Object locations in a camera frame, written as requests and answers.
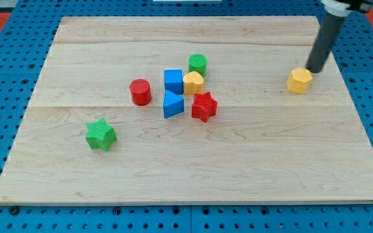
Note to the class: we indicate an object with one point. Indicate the yellow heart block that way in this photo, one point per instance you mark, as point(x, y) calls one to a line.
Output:
point(193, 83)

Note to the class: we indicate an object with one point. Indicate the green cylinder block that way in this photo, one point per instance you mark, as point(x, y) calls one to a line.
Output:
point(198, 63)

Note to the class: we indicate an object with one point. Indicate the yellow hexagon block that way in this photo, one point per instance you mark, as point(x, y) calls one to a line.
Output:
point(299, 80)

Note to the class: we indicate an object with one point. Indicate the light wooden board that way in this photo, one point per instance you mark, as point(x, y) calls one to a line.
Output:
point(264, 146)

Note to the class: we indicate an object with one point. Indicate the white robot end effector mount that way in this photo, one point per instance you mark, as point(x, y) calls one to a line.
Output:
point(342, 8)

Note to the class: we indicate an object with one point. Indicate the blue triangle block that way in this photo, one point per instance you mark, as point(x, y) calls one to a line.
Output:
point(173, 104)

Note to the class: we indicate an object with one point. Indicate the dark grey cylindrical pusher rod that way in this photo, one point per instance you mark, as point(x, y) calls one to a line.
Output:
point(329, 30)

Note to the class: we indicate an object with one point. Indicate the red star block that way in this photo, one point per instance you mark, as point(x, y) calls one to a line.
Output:
point(204, 106)

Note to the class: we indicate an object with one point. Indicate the green star block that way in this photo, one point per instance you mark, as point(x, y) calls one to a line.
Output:
point(100, 135)

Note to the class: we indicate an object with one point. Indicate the red cylinder block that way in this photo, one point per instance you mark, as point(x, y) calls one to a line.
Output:
point(140, 92)

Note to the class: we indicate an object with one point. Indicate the blue cube block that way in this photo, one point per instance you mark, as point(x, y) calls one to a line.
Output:
point(173, 80)

